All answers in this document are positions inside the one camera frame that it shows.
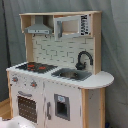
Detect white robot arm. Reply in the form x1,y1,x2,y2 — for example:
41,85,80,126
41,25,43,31
0,116,35,128

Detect wooden toy kitchen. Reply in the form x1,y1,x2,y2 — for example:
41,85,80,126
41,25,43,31
7,11,114,128

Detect grey toy sink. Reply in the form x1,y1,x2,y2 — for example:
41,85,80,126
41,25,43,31
52,68,92,81

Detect black toy faucet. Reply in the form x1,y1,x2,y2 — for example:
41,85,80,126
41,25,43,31
75,51,93,70

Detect black stovetop red burners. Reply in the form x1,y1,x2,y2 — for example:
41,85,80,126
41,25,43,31
18,62,55,74

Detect right grey stove knob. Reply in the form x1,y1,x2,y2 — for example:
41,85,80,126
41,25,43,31
30,81,37,88

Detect grey stove knob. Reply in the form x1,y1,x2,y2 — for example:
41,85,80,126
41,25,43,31
12,77,18,82
30,81,37,88

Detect white microwave door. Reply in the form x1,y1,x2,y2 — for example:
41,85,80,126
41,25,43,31
53,14,92,39

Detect grey range hood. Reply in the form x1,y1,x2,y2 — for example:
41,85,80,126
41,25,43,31
24,16,52,34

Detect left grey stove knob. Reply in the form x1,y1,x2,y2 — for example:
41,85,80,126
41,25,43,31
12,77,18,82

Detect oven door with window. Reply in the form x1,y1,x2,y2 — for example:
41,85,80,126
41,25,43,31
17,91,37,123

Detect grey cabinet door handle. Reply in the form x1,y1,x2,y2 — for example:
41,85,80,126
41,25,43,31
47,102,51,120

